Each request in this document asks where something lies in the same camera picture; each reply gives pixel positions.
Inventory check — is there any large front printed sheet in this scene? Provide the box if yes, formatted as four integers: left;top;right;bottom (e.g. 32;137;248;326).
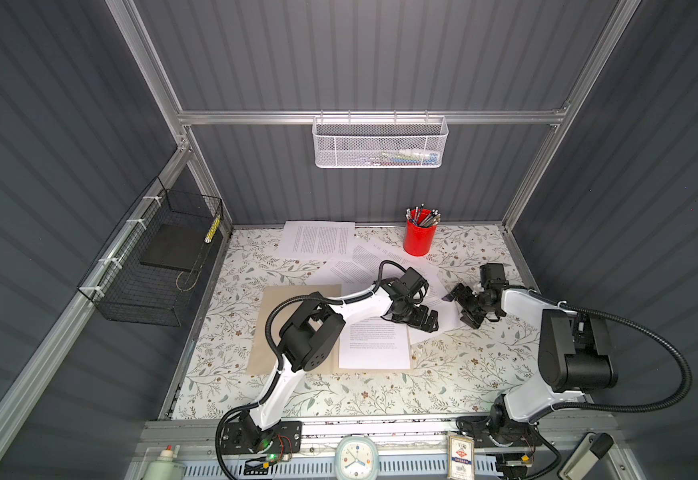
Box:
408;294;465;345

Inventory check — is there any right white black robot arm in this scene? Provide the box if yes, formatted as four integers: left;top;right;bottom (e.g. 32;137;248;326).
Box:
443;283;617;446

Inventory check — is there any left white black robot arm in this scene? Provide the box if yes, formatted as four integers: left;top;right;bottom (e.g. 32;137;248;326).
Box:
245;279;439;431

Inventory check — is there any red pen cup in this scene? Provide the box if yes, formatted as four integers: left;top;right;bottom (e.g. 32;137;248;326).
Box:
403;206;438;257

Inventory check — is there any small card box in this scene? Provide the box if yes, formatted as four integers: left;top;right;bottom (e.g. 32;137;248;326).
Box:
447;434;475;480

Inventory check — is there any white desk clock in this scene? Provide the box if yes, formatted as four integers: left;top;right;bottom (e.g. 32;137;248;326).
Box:
334;436;380;480

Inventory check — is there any black white stapler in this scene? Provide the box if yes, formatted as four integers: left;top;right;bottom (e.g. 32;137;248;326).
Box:
558;432;615;480

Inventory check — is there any yellow marker in basket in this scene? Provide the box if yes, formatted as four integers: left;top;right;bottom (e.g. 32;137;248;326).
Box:
204;215;222;244

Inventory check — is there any black notebook in basket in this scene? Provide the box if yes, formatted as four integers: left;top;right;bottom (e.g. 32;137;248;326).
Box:
139;224;208;272

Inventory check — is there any white glue bottle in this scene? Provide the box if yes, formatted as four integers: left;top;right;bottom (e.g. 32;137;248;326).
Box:
142;445;186;480

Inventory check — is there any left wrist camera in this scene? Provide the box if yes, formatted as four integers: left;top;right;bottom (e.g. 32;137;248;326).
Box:
394;268;429;302

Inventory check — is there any white wire mesh basket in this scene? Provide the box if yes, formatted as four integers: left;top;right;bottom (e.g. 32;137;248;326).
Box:
311;115;449;169

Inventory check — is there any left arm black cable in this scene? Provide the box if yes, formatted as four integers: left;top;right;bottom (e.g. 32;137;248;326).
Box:
213;259;410;480

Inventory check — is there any black wire basket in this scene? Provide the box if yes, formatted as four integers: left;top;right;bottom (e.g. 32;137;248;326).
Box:
78;181;224;327

